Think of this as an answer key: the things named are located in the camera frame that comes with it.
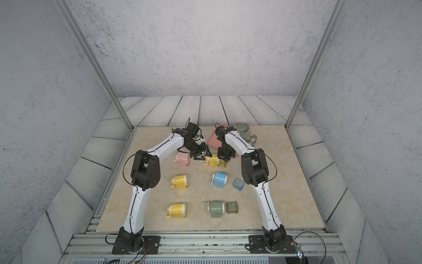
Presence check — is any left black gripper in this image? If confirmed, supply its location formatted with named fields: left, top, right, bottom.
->
left=185, top=141, right=214, bottom=160

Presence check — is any yellow sharpener back row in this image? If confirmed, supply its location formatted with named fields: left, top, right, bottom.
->
left=204, top=154, right=227, bottom=168

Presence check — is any pink pencil sharpener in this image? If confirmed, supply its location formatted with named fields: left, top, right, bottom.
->
left=174, top=152, right=191, bottom=166

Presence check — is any blue pencil sharpener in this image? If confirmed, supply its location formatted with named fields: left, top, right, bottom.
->
left=209, top=172, right=228, bottom=188

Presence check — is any blue sharpener tray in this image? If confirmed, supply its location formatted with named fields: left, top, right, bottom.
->
left=232, top=178, right=245, bottom=191

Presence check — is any green pencil sharpener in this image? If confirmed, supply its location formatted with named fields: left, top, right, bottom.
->
left=204, top=201, right=225, bottom=218

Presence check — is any yellow sharpener front row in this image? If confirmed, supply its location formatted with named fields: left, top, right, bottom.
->
left=166, top=203, right=187, bottom=218

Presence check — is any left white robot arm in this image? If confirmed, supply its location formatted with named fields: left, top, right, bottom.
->
left=112, top=122, right=212, bottom=255

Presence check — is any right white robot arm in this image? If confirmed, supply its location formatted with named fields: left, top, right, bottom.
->
left=215, top=125, right=291, bottom=253

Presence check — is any pink serving tray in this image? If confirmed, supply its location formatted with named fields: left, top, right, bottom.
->
left=207, top=124, right=258, bottom=149

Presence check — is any green checkered cloth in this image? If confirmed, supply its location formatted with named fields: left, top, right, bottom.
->
left=244, top=134, right=257, bottom=146

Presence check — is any ribbed grey cup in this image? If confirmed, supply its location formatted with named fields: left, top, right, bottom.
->
left=236, top=123, right=251, bottom=139

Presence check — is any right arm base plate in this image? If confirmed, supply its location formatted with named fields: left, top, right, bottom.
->
left=245, top=235, right=296, bottom=254

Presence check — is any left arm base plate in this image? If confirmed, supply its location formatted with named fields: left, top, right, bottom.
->
left=112, top=235, right=161, bottom=255

